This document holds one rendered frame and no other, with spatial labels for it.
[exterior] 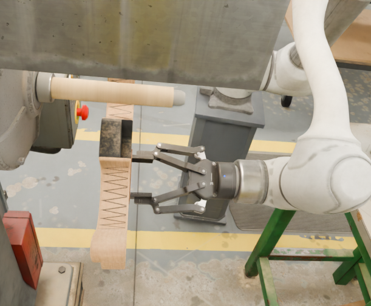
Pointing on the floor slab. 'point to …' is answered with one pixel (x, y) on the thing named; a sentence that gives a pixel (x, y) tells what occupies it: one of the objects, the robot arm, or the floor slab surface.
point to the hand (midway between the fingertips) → (131, 176)
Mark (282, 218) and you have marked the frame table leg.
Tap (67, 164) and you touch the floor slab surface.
